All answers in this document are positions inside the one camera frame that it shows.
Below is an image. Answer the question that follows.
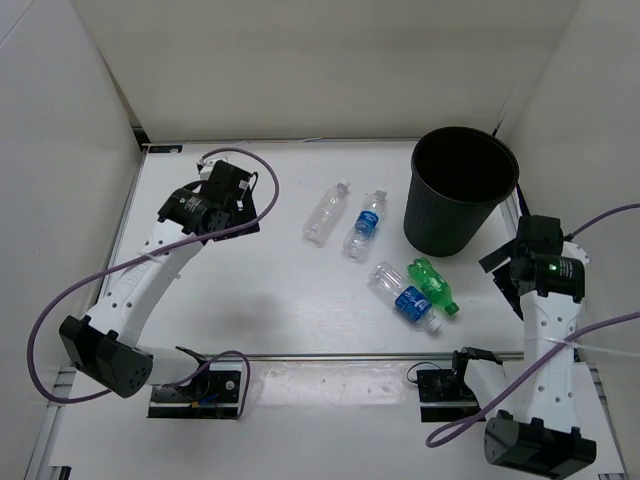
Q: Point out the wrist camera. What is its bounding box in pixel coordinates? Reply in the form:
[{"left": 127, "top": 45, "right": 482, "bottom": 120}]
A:
[
  {"left": 514, "top": 215, "right": 564, "bottom": 256},
  {"left": 198, "top": 158, "right": 252, "bottom": 203}
]

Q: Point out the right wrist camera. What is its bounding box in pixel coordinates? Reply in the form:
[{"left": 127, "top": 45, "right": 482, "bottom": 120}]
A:
[{"left": 514, "top": 215, "right": 564, "bottom": 256}]

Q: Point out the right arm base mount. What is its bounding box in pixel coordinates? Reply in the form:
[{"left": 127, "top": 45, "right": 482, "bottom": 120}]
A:
[{"left": 406, "top": 348, "right": 503, "bottom": 423}]

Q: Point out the clear unlabeled plastic bottle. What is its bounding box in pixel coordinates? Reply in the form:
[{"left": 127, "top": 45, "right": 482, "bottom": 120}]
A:
[{"left": 303, "top": 180, "right": 350, "bottom": 246}]

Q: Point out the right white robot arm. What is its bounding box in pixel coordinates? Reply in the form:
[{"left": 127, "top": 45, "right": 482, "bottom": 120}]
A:
[{"left": 449, "top": 241, "right": 597, "bottom": 479}]

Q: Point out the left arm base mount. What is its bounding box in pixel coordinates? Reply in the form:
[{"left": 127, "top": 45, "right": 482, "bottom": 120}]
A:
[{"left": 147, "top": 358, "right": 246, "bottom": 420}]

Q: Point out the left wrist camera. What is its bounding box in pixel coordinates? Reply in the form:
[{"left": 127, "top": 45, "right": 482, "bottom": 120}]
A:
[{"left": 198, "top": 158, "right": 252, "bottom": 203}]

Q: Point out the black plastic trash bin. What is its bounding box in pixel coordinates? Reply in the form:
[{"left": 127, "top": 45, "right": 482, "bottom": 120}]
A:
[{"left": 403, "top": 126, "right": 519, "bottom": 257}]

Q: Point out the blue label Aquafina bottle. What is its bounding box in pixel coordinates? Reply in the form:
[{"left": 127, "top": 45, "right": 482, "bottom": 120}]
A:
[{"left": 343, "top": 189, "right": 387, "bottom": 261}]

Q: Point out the green plastic soda bottle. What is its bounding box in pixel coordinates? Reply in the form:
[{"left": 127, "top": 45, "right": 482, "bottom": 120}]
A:
[{"left": 407, "top": 257, "right": 459, "bottom": 316}]

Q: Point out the Pocari Sweat clear bottle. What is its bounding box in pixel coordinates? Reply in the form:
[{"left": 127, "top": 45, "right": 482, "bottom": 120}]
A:
[{"left": 368, "top": 261, "right": 441, "bottom": 335}]

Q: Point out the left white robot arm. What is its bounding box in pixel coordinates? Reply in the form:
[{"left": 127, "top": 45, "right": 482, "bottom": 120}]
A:
[{"left": 59, "top": 180, "right": 259, "bottom": 400}]

